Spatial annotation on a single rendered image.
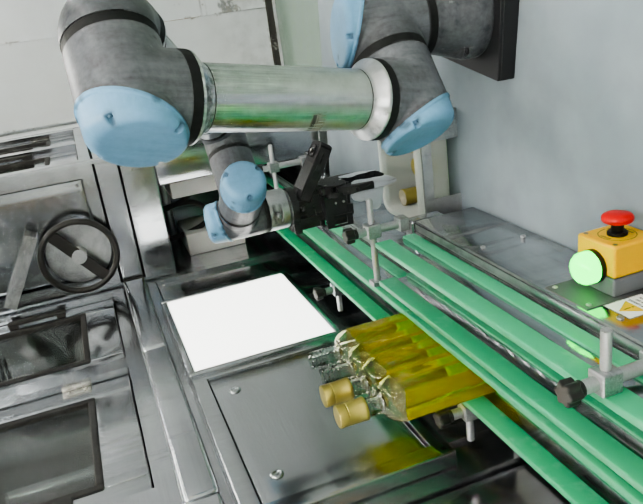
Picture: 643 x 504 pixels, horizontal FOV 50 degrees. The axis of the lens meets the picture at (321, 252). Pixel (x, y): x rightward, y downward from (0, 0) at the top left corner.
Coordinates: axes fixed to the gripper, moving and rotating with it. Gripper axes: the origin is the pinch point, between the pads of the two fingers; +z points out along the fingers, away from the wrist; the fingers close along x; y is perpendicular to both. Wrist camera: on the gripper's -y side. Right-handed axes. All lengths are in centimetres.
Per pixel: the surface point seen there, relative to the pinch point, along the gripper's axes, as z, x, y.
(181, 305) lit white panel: -39, -44, 34
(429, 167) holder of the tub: 6.6, 6.6, -1.1
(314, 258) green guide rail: -7.2, -29.9, 24.9
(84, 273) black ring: -61, -74, 29
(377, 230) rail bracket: -7.0, 10.7, 7.1
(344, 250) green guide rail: -5.9, -11.5, 17.8
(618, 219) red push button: 8, 54, -2
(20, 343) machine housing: -80, -58, 38
